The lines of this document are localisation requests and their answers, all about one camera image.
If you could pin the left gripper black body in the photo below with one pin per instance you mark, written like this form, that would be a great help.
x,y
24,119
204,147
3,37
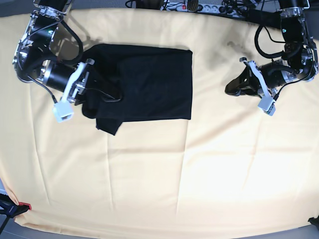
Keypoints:
x,y
275,77

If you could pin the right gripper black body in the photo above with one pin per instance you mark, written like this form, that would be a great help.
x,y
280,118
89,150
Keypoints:
x,y
56,75

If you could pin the black T-shirt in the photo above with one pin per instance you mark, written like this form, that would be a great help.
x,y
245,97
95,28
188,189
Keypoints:
x,y
156,84

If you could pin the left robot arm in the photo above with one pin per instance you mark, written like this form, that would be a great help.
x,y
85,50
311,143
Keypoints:
x,y
297,62

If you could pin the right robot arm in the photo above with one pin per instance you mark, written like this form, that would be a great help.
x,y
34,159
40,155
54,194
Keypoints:
x,y
34,60

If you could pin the black box on back table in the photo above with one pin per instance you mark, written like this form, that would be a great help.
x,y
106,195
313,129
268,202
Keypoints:
x,y
268,19

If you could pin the white power strip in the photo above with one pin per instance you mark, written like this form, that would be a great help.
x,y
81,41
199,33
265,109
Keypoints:
x,y
227,8

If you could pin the yellow tablecloth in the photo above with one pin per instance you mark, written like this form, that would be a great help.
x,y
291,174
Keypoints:
x,y
231,171

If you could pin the red and black clamp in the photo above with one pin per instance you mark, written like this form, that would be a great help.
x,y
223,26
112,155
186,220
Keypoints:
x,y
10,209

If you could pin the black clamp at right corner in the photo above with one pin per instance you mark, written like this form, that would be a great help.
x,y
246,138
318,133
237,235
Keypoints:
x,y
314,222

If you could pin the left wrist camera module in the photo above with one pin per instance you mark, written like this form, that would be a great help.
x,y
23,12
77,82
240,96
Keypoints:
x,y
267,105

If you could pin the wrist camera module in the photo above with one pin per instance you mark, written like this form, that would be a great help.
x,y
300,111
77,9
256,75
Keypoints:
x,y
62,111
267,105

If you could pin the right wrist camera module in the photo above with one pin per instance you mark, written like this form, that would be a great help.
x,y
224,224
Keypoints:
x,y
62,111

